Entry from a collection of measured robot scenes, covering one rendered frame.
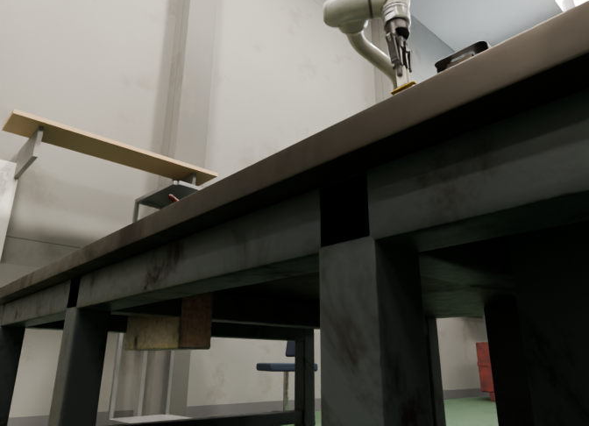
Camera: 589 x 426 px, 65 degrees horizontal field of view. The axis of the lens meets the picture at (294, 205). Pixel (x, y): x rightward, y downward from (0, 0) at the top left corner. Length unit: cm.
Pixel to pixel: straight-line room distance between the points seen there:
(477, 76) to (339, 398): 31
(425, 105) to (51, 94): 394
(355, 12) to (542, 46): 131
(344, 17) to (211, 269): 117
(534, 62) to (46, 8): 440
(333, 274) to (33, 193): 353
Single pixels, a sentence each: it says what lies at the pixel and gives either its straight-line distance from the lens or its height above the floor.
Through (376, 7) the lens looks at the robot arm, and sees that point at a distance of 166.
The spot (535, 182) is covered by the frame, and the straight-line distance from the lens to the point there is 39.
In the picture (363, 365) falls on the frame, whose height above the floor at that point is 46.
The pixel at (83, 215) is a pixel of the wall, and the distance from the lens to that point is 397.
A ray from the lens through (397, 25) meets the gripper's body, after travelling 159.
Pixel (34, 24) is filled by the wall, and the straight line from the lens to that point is 450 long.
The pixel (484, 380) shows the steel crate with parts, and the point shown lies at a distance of 705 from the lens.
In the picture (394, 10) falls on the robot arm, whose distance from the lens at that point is 162.
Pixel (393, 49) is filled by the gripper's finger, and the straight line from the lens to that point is 152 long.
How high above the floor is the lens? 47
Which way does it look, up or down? 19 degrees up
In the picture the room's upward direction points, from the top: straight up
